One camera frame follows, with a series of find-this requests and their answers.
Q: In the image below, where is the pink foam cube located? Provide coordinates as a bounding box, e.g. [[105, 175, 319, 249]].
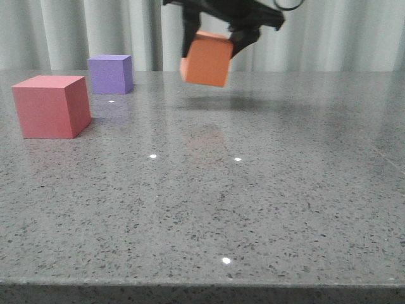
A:
[[11, 75, 91, 139]]

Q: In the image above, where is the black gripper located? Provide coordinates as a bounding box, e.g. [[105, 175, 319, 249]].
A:
[[162, 1, 285, 58]]

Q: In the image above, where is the purple foam cube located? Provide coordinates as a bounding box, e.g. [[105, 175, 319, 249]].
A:
[[87, 54, 134, 94]]

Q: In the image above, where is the orange foam cube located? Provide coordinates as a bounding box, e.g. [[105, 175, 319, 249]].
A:
[[180, 31, 233, 87]]

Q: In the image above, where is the black cable loop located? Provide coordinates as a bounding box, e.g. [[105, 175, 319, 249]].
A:
[[272, 0, 307, 11]]

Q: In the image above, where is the white pleated curtain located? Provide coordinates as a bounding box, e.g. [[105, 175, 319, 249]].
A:
[[1, 1, 404, 72]]

